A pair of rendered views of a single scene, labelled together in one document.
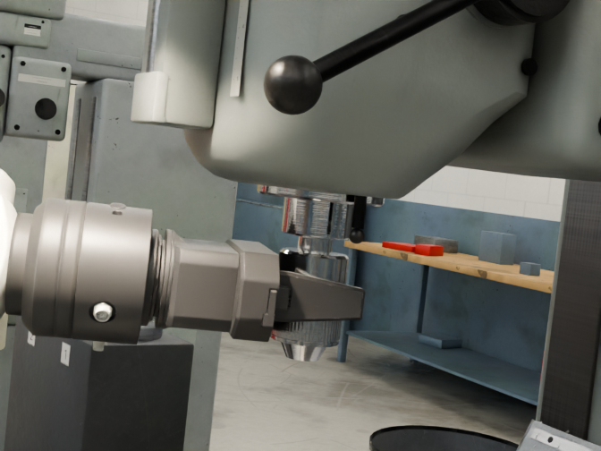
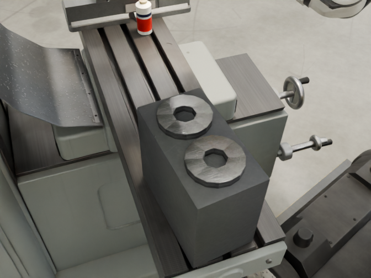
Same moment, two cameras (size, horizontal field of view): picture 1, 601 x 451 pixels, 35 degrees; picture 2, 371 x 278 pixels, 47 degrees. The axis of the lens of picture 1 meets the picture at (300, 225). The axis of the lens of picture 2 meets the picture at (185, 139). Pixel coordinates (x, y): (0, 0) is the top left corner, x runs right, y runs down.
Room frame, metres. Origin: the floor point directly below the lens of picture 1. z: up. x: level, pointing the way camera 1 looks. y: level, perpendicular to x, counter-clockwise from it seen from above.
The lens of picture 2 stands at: (1.52, 0.25, 1.63)
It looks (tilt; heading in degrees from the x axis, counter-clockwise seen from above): 49 degrees down; 188
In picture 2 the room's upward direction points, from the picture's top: 2 degrees clockwise
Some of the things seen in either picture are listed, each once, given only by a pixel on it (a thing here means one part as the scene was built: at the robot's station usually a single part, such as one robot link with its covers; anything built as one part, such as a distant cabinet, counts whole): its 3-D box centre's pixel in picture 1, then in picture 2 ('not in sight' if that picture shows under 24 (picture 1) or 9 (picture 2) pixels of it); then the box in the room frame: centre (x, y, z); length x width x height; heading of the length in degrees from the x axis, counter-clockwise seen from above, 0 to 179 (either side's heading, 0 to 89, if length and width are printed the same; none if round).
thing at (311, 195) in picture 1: (320, 193); not in sight; (0.65, -0.01, 1.31); 0.09 x 0.09 x 0.01
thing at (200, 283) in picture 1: (173, 283); not in sight; (0.63, 0.08, 1.24); 0.13 x 0.12 x 0.10; 11
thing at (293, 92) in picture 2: not in sight; (284, 95); (0.40, 0.43, 0.64); 0.16 x 0.12 x 0.12; 119
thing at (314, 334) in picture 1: (308, 303); not in sight; (0.65, -0.01, 1.23); 0.05 x 0.05 x 0.05
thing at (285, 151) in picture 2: not in sight; (305, 145); (0.51, 0.52, 0.52); 0.22 x 0.06 x 0.06; 119
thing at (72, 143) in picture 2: not in sight; (138, 91); (0.65, -0.01, 0.80); 0.50 x 0.35 x 0.12; 119
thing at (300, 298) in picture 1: (317, 300); not in sight; (0.61, -0.02, 1.24); 0.06 x 0.02 x 0.03; 101
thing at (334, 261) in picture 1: (313, 259); not in sight; (0.65, -0.01, 1.26); 0.05 x 0.05 x 0.01
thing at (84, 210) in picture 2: not in sight; (152, 166); (0.63, 0.01, 0.44); 0.80 x 0.30 x 0.60; 119
